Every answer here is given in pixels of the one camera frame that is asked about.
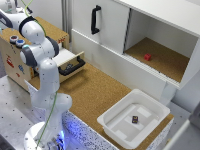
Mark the black drawer handle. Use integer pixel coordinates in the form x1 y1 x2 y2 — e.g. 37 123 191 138
57 55 86 77

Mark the pink block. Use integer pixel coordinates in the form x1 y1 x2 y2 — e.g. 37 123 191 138
143 53 152 62

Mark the white plastic box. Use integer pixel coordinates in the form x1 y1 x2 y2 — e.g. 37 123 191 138
96 88 171 150

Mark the white cabinet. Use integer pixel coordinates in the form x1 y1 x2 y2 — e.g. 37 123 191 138
70 0 200 108

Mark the white sliding door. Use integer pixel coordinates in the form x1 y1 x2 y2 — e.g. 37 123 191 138
72 0 131 47

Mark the green cable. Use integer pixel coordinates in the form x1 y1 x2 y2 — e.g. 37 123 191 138
19 0 60 150

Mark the wooden drawer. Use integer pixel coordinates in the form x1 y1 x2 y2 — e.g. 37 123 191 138
53 47 87 84

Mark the blue button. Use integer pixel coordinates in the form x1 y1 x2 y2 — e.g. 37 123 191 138
15 38 26 48

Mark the purple block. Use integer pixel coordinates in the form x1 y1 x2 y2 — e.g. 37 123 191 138
131 115 140 125

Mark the black door handle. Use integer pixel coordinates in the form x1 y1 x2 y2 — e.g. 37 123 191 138
90 4 102 36

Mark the wooden drawer box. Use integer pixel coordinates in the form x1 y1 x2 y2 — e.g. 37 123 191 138
0 16 71 92

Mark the red button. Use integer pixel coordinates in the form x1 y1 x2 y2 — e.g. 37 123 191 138
9 34 19 44

